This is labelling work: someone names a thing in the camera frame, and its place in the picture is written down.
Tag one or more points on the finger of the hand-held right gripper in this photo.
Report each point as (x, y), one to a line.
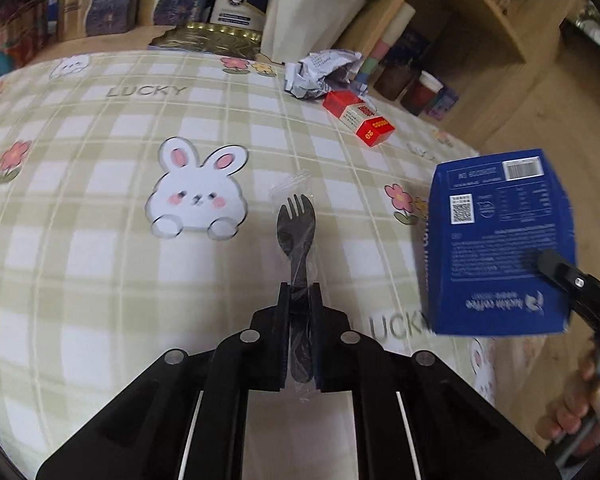
(587, 295)

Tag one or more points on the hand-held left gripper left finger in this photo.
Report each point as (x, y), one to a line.
(284, 340)

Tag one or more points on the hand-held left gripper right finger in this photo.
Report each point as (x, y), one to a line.
(316, 340)

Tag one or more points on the blue cardboard box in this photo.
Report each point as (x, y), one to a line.
(495, 270)

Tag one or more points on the black plastic fork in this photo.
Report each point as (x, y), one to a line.
(295, 230)

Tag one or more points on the person's right hand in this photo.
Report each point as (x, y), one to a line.
(567, 417)

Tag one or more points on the folding table with checked cloth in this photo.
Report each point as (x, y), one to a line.
(105, 270)

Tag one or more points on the red cigarette box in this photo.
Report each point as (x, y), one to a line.
(355, 112)

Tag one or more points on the small blue purple box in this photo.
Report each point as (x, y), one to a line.
(442, 105)

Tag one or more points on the red cup with white lid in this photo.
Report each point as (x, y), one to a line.
(420, 95)

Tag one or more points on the crumpled silver wrapper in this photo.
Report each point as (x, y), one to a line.
(310, 72)

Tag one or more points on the brown jar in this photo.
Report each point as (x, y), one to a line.
(395, 82)

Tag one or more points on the wooden shelf unit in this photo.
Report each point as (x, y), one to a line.
(530, 20)

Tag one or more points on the blue box with cookie picture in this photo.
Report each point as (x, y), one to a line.
(415, 42)

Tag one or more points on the gold blister tray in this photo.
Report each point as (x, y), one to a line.
(205, 40)

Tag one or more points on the white angular flower pot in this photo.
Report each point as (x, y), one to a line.
(300, 15)

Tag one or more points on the stack of pastel paper cups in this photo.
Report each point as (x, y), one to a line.
(397, 22)

